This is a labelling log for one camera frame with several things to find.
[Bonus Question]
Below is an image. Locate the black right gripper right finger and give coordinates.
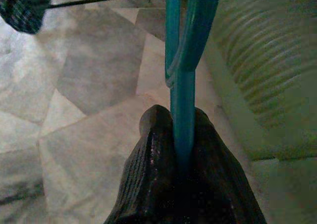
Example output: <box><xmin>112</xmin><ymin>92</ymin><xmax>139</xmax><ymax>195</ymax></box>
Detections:
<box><xmin>183</xmin><ymin>107</ymin><xmax>267</xmax><ymax>224</ymax></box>

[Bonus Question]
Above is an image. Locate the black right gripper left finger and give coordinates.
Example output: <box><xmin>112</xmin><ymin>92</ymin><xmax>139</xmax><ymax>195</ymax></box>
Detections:
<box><xmin>104</xmin><ymin>104</ymin><xmax>183</xmax><ymax>224</ymax></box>

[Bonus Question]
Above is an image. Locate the blue plastic hanger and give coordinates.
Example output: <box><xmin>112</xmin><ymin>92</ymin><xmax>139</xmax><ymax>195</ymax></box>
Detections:
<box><xmin>164</xmin><ymin>0</ymin><xmax>223</xmax><ymax>177</ymax></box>

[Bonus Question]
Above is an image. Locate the green leather sofa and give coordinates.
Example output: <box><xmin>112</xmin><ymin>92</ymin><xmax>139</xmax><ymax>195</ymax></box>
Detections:
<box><xmin>203</xmin><ymin>0</ymin><xmax>317</xmax><ymax>162</ymax></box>

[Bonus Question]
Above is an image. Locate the blue plaid shirt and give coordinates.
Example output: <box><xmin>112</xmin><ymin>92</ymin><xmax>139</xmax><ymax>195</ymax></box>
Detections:
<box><xmin>0</xmin><ymin>0</ymin><xmax>57</xmax><ymax>35</ymax></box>

